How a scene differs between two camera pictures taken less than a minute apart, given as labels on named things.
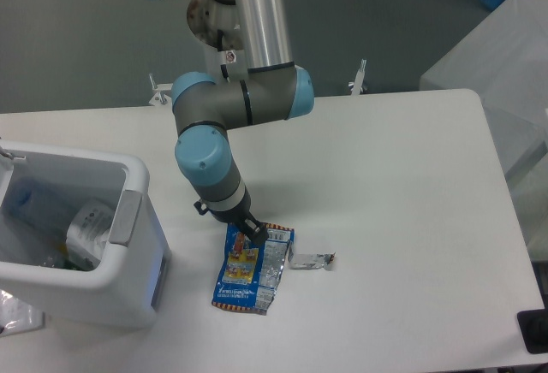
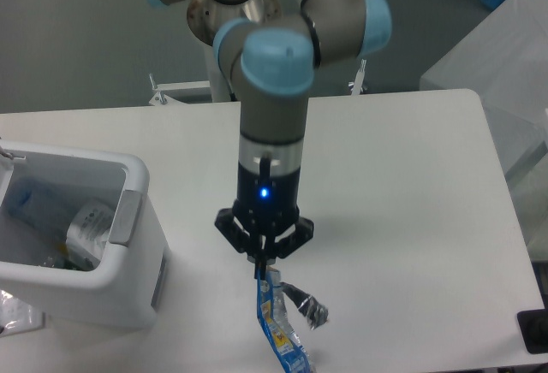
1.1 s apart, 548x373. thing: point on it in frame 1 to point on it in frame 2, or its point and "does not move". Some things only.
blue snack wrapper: (249, 274) to (276, 324)
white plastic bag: (88, 230) does not move
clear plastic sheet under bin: (17, 316) does not move
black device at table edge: (533, 328) does not move
